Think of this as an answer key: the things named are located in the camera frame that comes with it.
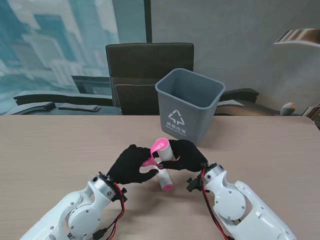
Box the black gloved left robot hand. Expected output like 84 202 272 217
106 144 160 186

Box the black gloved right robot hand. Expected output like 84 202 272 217
157 139 209 174

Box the used white lint roll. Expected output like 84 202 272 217
155 142 174 164

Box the pink lint roller handle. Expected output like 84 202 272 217
141 136 171 168

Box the white lint roll refill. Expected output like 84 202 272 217
156 168 174 192

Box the grey plastic waste bin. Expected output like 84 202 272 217
154 67 227 147

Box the black armrest chair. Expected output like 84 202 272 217
216 87 283 116

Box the dark brown office chair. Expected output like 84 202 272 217
105 42 195 116

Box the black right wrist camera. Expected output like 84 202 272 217
186 176 203 194

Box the red and black cable bundle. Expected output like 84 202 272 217
93 183 129 240
201 168 232 240

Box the flat black strap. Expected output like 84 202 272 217
57 105 102 112

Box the black strap buckle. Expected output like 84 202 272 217
37 101 56 111

